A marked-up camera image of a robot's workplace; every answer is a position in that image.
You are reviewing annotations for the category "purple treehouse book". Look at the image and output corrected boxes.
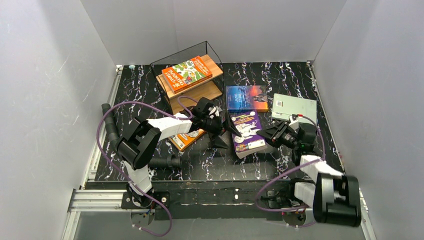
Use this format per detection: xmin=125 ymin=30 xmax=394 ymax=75
xmin=231 ymin=110 xmax=268 ymax=159

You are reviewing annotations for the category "orange small treehouse book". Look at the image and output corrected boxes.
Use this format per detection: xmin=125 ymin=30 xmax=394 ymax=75
xmin=168 ymin=129 xmax=206 ymax=152

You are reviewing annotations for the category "orange green treehouse book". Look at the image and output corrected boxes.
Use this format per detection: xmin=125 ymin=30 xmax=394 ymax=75
xmin=161 ymin=56 xmax=213 ymax=94

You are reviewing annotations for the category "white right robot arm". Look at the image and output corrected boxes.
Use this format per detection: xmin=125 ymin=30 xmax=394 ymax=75
xmin=254 ymin=114 xmax=362 ymax=227

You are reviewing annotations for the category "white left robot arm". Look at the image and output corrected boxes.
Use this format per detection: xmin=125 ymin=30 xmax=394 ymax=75
xmin=104 ymin=97 xmax=241 ymax=197

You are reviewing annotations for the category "pale green file folder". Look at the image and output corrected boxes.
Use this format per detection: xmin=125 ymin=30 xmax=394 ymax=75
xmin=271 ymin=93 xmax=318 ymax=124

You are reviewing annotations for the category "blue Jane Eyre book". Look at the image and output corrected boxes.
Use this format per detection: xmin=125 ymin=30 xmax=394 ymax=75
xmin=225 ymin=85 xmax=269 ymax=113

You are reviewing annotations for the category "wooden two-tier shelf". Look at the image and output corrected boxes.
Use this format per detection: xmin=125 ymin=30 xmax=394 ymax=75
xmin=150 ymin=41 xmax=225 ymax=114

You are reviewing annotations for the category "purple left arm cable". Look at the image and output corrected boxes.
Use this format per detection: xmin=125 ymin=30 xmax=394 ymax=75
xmin=96 ymin=96 xmax=200 ymax=237

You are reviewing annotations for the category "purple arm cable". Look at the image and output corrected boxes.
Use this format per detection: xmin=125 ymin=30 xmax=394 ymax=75
xmin=96 ymin=96 xmax=200 ymax=237
xmin=255 ymin=114 xmax=327 ymax=229

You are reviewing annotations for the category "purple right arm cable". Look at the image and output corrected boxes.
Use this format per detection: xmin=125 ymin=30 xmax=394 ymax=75
xmin=255 ymin=114 xmax=327 ymax=229

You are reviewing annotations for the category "black corrugated hose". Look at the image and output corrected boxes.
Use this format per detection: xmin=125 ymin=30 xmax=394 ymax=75
xmin=100 ymin=103 xmax=182 ymax=170

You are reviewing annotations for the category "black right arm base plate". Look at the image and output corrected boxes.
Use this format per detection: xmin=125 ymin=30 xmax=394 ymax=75
xmin=257 ymin=190 xmax=311 ymax=219

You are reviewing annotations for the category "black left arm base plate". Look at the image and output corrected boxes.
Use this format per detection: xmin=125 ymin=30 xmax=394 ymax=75
xmin=120 ymin=190 xmax=171 ymax=210

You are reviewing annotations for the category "aluminium table frame rail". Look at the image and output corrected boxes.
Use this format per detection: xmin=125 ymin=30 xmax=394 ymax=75
xmin=61 ymin=64 xmax=133 ymax=240

